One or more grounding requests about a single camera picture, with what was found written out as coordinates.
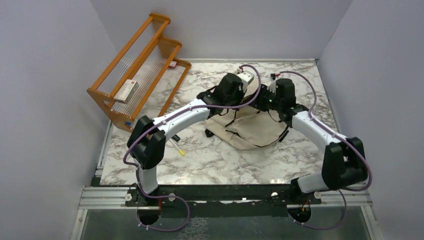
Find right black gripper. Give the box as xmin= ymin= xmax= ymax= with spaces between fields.
xmin=242 ymin=84 xmax=282 ymax=113

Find beige canvas backpack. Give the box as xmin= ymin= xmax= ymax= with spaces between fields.
xmin=205 ymin=106 xmax=289 ymax=151

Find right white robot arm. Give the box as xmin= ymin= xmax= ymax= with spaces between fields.
xmin=250 ymin=78 xmax=372 ymax=204

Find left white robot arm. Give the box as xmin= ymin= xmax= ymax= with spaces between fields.
xmin=125 ymin=71 xmax=254 ymax=206

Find small red white card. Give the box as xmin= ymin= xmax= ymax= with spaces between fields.
xmin=168 ymin=61 xmax=177 ymax=69

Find green black highlighter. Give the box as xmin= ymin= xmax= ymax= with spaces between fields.
xmin=172 ymin=135 xmax=181 ymax=142

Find white yellow marker pen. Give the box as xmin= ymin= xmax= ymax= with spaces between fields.
xmin=170 ymin=139 xmax=185 ymax=156

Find orange wooden shelf rack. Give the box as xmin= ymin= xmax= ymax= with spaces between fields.
xmin=87 ymin=12 xmax=192 ymax=132

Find white red small box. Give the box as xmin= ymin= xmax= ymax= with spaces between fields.
xmin=113 ymin=79 xmax=139 ymax=104

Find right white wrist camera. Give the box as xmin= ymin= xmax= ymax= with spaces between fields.
xmin=267 ymin=73 xmax=279 ymax=94

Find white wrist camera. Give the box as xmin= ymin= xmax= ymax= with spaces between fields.
xmin=267 ymin=73 xmax=279 ymax=94
xmin=236 ymin=68 xmax=255 ymax=93

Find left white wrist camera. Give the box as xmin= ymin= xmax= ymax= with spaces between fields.
xmin=236 ymin=68 xmax=255 ymax=93

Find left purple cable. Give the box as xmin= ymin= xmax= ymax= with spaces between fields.
xmin=123 ymin=63 xmax=263 ymax=233

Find purple cable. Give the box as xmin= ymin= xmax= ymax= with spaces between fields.
xmin=270 ymin=70 xmax=374 ymax=231
xmin=123 ymin=63 xmax=263 ymax=233

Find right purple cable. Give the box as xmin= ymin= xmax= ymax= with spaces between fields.
xmin=270 ymin=70 xmax=374 ymax=231

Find black metal base frame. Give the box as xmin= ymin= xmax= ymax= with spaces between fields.
xmin=77 ymin=175 xmax=374 ymax=220

